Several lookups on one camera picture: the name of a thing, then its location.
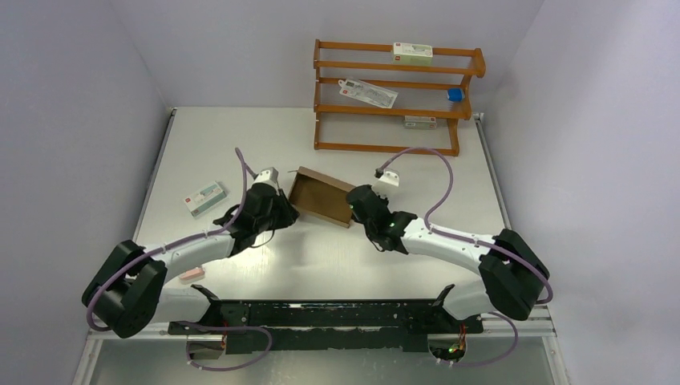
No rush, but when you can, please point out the blue small cube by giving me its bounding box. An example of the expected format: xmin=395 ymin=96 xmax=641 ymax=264
xmin=447 ymin=87 xmax=466 ymax=103

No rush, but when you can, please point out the white flat package middle shelf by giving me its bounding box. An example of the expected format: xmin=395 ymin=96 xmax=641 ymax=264
xmin=338 ymin=79 xmax=399 ymax=109

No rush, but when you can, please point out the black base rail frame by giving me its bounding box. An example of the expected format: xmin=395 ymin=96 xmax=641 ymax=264
xmin=87 ymin=297 xmax=557 ymax=357

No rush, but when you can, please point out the orange wooden shelf rack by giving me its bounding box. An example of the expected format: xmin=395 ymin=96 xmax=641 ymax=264
xmin=313 ymin=40 xmax=486 ymax=156

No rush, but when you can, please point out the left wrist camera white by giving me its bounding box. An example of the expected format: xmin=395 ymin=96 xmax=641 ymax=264
xmin=253 ymin=167 xmax=280 ymax=190

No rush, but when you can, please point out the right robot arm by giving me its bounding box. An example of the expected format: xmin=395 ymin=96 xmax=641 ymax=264
xmin=346 ymin=184 xmax=549 ymax=332

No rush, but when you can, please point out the brown cardboard box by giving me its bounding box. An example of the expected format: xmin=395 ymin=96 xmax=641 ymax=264
xmin=288 ymin=166 xmax=355 ymax=229

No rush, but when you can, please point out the pink white small object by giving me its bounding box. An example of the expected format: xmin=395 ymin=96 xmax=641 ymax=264
xmin=179 ymin=266 xmax=205 ymax=282

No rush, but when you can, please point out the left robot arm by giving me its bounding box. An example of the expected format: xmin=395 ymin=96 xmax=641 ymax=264
xmin=82 ymin=183 xmax=299 ymax=338

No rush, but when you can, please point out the white green box top shelf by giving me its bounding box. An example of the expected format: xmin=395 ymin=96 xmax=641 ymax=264
xmin=391 ymin=42 xmax=433 ymax=67

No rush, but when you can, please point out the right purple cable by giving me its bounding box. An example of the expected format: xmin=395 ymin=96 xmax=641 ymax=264
xmin=374 ymin=146 xmax=555 ymax=369

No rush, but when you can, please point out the white box lower shelf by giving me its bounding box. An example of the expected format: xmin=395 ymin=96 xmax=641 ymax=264
xmin=403 ymin=115 xmax=438 ymax=129

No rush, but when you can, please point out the white green box on table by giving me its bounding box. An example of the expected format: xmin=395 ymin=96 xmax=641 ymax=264
xmin=183 ymin=181 xmax=228 ymax=217

